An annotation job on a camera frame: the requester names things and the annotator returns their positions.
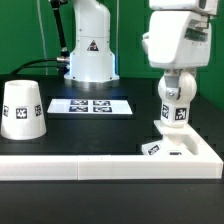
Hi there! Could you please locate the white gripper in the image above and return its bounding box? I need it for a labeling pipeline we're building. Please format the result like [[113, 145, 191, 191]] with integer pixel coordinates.
[[146, 11, 212, 100]]

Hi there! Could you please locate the white lamp bulb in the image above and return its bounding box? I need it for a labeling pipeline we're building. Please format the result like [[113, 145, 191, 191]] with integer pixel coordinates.
[[158, 70, 197, 127]]

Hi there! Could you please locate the white lamp base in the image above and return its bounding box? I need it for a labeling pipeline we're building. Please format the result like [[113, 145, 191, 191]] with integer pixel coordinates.
[[141, 120, 198, 157]]

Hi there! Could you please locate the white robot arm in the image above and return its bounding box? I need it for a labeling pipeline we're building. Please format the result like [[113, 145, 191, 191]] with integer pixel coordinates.
[[65, 0, 219, 100]]

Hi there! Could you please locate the white lamp shade cone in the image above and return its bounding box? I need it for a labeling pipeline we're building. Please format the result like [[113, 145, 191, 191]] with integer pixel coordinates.
[[1, 80, 46, 140]]

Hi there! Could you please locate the white L-shaped fence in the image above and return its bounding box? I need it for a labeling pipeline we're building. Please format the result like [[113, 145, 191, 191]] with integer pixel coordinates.
[[0, 129, 223, 181]]

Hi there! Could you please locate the white marker tag sheet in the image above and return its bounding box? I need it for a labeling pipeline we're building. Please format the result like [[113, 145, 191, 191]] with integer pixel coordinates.
[[48, 99, 132, 115]]

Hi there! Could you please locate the black cable bundle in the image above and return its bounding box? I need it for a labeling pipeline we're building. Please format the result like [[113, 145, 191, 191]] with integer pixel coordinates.
[[10, 57, 70, 76]]

